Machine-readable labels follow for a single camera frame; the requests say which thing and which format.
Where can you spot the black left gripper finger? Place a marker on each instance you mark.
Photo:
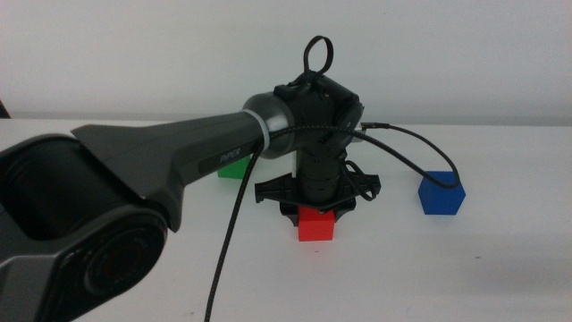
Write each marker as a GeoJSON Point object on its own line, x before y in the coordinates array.
{"type": "Point", "coordinates": [291, 214]}
{"type": "Point", "coordinates": [342, 213]}

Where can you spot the red cube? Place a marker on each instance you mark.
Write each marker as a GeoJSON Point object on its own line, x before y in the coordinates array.
{"type": "Point", "coordinates": [316, 226]}

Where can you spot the green cube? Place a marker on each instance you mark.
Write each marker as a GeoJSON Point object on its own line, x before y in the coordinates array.
{"type": "Point", "coordinates": [232, 172]}

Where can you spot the blue cube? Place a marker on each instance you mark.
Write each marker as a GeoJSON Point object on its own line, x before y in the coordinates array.
{"type": "Point", "coordinates": [440, 201]}

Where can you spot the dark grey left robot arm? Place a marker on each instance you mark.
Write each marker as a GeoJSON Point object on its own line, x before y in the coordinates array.
{"type": "Point", "coordinates": [156, 147]}

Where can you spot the dark background object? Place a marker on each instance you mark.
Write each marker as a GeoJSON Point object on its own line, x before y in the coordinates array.
{"type": "Point", "coordinates": [2, 112]}

